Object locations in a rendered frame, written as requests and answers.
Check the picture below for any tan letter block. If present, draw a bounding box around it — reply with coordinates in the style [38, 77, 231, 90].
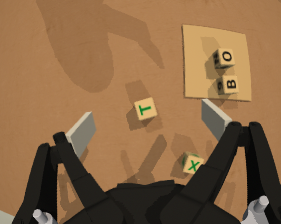
[212, 48, 235, 69]
[180, 151, 204, 174]
[134, 97, 157, 121]
[216, 75, 239, 95]

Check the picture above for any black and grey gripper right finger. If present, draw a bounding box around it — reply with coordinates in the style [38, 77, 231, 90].
[160, 99, 281, 224]

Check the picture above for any tan square mat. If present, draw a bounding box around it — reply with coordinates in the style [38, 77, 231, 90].
[182, 25, 251, 101]

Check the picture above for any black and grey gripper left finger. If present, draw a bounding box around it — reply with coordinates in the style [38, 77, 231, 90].
[12, 112, 127, 224]

